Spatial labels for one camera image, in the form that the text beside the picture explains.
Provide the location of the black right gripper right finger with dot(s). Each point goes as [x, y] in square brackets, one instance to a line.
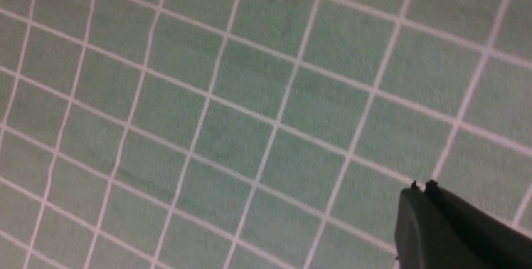
[490, 240]

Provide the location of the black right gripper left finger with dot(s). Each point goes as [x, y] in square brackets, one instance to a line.
[423, 237]

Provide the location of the green checkered tablecloth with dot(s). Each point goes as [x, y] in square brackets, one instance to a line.
[253, 134]

